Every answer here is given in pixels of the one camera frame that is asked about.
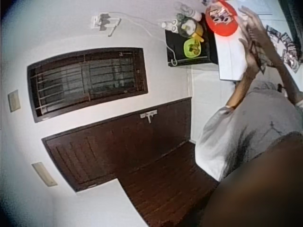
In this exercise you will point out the dark framed barred window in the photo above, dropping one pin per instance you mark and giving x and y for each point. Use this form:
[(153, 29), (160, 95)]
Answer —
[(87, 81)]

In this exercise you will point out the person's right fingers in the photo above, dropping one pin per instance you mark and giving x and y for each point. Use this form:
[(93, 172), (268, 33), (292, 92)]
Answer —
[(246, 13)]

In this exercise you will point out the white door latch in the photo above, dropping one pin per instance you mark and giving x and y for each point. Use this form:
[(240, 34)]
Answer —
[(148, 116)]

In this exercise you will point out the person's left fingers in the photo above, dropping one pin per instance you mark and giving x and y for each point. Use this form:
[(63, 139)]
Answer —
[(243, 46)]

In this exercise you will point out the red round printed plate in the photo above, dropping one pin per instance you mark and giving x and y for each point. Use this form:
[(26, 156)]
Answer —
[(221, 20)]

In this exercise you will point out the small white bottle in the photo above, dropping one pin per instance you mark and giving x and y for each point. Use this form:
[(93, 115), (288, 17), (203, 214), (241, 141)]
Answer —
[(175, 29), (168, 24)]

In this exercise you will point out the white wall socket with plugs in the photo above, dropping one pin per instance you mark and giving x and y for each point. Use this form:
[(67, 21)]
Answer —
[(101, 21)]

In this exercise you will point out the black and white printed packet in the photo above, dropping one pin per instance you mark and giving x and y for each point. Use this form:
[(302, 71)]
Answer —
[(287, 50)]

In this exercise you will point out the white flat board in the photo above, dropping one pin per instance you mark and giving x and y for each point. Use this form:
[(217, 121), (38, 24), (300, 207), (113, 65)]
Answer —
[(230, 58)]

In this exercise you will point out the black shelf box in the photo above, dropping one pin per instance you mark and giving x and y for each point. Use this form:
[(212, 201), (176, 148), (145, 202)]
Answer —
[(208, 50)]

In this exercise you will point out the person's right hand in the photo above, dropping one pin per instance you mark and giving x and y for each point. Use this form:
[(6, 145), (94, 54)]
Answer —
[(255, 24)]

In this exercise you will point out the dark patterned cloth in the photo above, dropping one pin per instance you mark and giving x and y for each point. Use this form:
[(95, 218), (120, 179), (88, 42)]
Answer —
[(258, 50)]

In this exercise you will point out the beige wall switch plate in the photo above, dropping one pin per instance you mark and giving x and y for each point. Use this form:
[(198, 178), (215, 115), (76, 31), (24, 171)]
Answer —
[(44, 174), (13, 100)]

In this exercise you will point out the green plastic bowl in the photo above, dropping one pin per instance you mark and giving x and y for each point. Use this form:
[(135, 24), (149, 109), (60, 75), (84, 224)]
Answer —
[(192, 48)]

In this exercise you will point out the dark brown wooden door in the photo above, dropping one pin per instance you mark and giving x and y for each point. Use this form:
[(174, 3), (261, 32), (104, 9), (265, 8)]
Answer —
[(118, 146)]

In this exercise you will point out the person's left hand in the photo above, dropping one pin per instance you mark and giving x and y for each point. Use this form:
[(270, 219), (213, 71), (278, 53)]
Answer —
[(251, 59)]

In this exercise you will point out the clear plastic bottles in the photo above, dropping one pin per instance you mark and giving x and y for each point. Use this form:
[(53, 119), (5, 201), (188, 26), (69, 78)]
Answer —
[(189, 9)]

